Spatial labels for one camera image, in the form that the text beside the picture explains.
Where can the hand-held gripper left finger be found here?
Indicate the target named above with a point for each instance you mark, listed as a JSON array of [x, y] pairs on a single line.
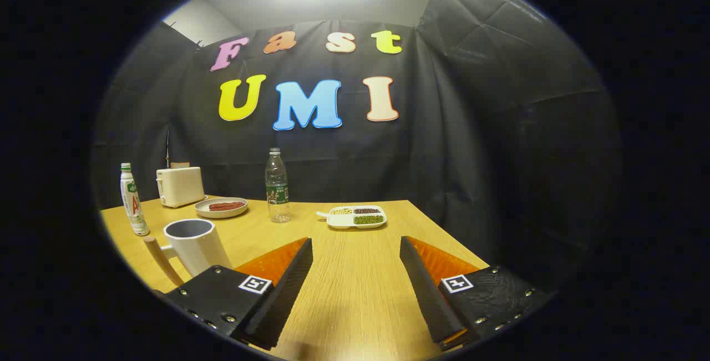
[[288, 289]]

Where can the bread slice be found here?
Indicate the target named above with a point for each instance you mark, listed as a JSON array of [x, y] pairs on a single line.
[[179, 165]]

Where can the white toaster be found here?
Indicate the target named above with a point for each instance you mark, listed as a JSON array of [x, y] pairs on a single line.
[[180, 186]]

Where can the white juice bottle green label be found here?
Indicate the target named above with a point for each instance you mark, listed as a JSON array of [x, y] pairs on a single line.
[[133, 206]]

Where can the clear plastic water bottle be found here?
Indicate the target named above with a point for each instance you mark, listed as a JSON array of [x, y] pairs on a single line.
[[277, 194]]

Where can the wooden table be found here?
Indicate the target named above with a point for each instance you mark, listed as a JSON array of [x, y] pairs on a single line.
[[355, 272]]

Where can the red meat slices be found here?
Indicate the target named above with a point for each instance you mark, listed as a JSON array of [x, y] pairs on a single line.
[[226, 206]]

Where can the black backdrop cloth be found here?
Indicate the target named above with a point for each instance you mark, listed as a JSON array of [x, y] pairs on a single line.
[[471, 128]]

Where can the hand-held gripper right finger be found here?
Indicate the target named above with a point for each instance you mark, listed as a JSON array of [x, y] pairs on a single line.
[[424, 289]]

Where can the beige round plate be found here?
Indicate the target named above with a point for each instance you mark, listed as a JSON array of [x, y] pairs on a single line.
[[222, 213]]

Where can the white divided tray with beans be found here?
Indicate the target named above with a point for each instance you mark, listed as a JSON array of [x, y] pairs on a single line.
[[355, 218]]

